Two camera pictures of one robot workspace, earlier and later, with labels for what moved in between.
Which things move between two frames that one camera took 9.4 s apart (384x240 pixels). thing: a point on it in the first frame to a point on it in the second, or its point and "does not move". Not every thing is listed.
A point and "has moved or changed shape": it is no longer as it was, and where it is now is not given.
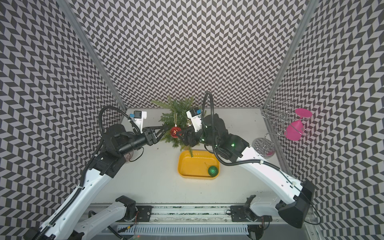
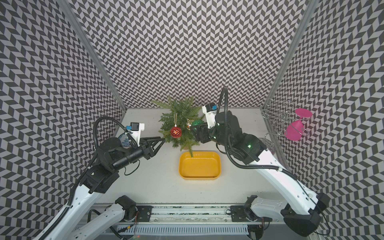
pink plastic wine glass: x=294 y=131 does not move
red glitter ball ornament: x=173 y=131 does not move
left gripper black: x=151 y=136 to x=148 y=150
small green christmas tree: x=174 y=112 does not move
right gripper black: x=190 y=135 to x=202 y=132
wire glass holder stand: x=285 y=124 does not move
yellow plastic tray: x=197 y=167 does not move
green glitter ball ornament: x=213 y=171 has moved or changed shape
